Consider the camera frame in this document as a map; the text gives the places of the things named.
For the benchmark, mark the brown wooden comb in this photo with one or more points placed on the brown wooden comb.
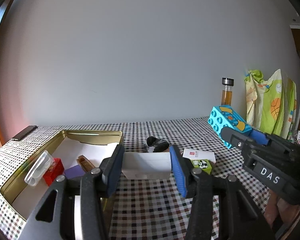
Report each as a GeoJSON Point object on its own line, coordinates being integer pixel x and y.
{"type": "Point", "coordinates": [85, 163]}

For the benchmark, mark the gold metal tin box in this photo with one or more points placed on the gold metal tin box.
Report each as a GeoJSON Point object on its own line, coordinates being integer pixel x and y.
{"type": "Point", "coordinates": [15, 184]}

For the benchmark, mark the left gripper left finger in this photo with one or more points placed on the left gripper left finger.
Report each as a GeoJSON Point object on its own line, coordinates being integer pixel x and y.
{"type": "Point", "coordinates": [99, 183]}

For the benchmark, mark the right hand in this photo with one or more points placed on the right hand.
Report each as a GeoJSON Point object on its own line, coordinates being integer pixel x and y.
{"type": "Point", "coordinates": [278, 207]}

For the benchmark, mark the glass tea bottle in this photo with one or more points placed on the glass tea bottle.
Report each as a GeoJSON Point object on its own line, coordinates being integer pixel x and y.
{"type": "Point", "coordinates": [228, 84]}

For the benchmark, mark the black grey fuzzy object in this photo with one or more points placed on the black grey fuzzy object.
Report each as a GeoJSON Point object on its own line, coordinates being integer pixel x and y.
{"type": "Point", "coordinates": [154, 144]}

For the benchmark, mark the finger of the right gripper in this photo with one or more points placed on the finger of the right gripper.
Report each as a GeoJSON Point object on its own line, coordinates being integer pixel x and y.
{"type": "Point", "coordinates": [260, 137]}

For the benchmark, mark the green patterned cloth bag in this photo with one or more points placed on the green patterned cloth bag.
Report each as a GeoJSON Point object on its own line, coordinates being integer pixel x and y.
{"type": "Point", "coordinates": [271, 103]}

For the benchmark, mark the clear plastic case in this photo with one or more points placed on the clear plastic case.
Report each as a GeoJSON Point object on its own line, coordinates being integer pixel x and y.
{"type": "Point", "coordinates": [39, 168]}

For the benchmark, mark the purple small block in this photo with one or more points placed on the purple small block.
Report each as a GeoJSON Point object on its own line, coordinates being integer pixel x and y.
{"type": "Point", "coordinates": [74, 172]}

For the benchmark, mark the blue toy building block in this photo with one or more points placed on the blue toy building block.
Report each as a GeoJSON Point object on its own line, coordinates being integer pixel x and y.
{"type": "Point", "coordinates": [225, 116]}

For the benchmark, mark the white box with red logo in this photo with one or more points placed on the white box with red logo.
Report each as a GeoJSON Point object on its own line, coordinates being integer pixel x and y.
{"type": "Point", "coordinates": [199, 155]}

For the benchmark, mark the white cardboard box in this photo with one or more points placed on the white cardboard box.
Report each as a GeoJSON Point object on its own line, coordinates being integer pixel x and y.
{"type": "Point", "coordinates": [146, 166]}

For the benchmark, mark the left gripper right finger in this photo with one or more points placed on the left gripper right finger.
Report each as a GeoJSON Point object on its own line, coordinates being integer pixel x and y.
{"type": "Point", "coordinates": [196, 184]}

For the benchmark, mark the black smartphone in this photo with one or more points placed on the black smartphone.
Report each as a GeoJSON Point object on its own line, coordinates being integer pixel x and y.
{"type": "Point", "coordinates": [26, 131]}

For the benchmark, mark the red small box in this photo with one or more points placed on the red small box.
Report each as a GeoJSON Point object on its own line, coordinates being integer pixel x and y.
{"type": "Point", "coordinates": [55, 170]}

